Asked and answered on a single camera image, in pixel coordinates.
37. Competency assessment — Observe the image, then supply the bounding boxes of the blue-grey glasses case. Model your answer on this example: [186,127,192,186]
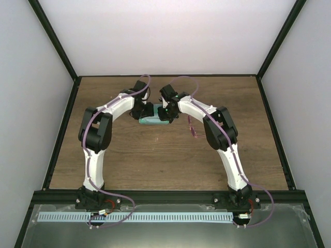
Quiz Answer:
[139,104,169,125]

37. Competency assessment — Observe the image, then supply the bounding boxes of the pink transparent sunglasses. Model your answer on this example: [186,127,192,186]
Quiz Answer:
[187,115,205,138]

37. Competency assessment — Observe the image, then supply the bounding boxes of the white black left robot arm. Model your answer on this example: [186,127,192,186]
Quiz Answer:
[78,92,153,209]

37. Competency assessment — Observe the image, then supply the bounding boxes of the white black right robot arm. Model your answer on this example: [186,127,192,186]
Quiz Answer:
[158,89,252,208]

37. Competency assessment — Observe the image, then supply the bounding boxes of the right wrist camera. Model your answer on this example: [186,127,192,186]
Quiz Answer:
[159,84,178,108]

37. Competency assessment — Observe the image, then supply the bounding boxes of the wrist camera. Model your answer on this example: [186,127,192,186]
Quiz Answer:
[159,84,178,108]
[133,80,151,101]

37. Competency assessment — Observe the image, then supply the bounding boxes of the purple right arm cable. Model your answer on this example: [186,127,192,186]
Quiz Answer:
[167,75,274,229]

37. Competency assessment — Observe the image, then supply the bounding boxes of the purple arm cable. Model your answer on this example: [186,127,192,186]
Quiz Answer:
[81,74,136,229]
[167,75,274,229]

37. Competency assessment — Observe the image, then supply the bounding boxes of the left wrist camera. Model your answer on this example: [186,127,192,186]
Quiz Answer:
[133,80,151,101]

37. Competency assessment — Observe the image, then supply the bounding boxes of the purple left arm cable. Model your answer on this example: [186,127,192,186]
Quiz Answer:
[81,74,136,229]

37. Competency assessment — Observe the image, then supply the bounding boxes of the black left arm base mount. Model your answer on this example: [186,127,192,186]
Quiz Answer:
[76,187,121,211]

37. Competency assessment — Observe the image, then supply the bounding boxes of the light blue slotted cable duct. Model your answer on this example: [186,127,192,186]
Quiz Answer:
[37,212,233,223]

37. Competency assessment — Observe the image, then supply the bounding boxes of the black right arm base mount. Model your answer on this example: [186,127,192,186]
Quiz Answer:
[212,191,261,211]

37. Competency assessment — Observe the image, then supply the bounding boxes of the black aluminium frame rail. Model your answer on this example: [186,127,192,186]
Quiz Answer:
[31,189,308,205]

